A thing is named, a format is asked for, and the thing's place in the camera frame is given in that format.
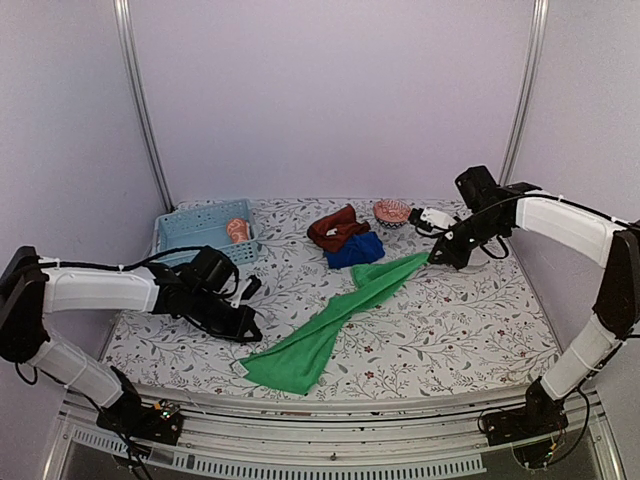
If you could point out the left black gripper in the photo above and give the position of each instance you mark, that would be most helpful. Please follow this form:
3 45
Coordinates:
238 330

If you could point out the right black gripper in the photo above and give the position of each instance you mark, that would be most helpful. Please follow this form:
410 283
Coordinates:
451 255

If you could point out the green towel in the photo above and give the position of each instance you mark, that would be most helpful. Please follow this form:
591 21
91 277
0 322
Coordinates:
295 364

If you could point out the orange bunny towel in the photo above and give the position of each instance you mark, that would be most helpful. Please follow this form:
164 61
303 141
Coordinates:
238 230

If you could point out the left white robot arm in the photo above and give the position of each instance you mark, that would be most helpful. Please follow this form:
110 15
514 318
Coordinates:
33 287

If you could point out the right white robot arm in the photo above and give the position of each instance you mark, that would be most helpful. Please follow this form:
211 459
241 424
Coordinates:
566 283

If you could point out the red patterned bowl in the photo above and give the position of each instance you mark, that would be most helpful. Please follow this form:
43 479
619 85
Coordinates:
391 213

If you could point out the blue towel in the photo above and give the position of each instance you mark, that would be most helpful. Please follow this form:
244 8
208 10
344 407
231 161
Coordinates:
365 248

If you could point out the light blue plastic basket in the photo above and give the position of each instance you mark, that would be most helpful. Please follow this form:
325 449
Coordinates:
207 225

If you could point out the dark red towel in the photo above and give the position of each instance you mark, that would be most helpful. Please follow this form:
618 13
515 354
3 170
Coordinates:
332 232

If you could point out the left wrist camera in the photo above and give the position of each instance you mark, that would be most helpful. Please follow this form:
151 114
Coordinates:
245 290

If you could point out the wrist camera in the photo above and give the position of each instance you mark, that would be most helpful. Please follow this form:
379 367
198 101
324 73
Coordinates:
429 222
245 290

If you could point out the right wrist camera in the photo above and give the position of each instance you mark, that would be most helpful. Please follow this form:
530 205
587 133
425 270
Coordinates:
429 222

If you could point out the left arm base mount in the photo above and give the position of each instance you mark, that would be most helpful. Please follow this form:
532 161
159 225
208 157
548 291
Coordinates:
162 422

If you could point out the front aluminium rail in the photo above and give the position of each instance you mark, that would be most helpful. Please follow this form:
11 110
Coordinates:
227 437

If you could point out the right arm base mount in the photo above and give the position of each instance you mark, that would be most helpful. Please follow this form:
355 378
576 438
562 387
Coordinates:
540 415

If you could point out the right aluminium frame post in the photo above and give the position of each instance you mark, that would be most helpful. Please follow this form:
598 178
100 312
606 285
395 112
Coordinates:
533 56

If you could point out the aluminium frame post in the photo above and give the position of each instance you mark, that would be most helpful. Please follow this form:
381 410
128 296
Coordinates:
533 56
124 25

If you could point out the left aluminium frame post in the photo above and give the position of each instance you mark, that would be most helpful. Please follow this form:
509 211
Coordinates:
124 25

